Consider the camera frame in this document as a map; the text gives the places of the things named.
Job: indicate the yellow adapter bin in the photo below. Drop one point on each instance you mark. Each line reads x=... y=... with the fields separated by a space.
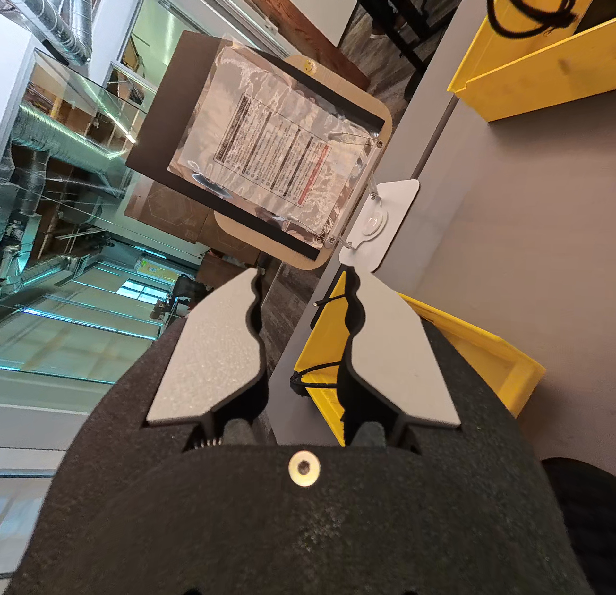
x=481 y=354

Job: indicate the white stand base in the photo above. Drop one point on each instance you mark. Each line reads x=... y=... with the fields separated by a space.
x=399 y=195

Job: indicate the brown cardboard box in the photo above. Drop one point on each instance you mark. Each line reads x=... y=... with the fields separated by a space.
x=163 y=205

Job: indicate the tan wooden backing board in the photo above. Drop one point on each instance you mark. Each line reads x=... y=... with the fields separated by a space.
x=332 y=78

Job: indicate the instruction sheet display stand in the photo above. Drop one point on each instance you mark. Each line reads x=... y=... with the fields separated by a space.
x=159 y=138

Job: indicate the black flat panel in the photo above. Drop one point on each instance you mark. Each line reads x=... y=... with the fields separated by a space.
x=601 y=8

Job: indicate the white metal holder bracket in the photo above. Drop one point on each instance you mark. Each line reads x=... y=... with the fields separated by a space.
x=356 y=191

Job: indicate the black metal table frame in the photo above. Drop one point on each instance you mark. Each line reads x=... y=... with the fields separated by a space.
x=409 y=8

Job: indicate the glass railing panel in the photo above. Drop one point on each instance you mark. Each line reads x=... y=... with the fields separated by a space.
x=86 y=94

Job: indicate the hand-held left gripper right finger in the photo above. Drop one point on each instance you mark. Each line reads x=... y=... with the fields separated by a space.
x=399 y=364

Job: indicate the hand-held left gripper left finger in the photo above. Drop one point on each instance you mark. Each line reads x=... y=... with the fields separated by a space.
x=211 y=359

